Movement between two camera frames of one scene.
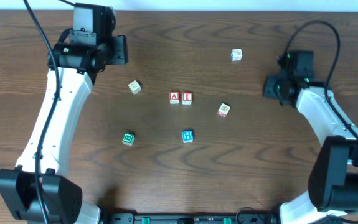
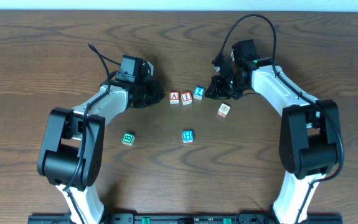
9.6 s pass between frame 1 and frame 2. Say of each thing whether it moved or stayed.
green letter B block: stayed
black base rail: stayed
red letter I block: stayed
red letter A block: stayed
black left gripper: moved
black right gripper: moved
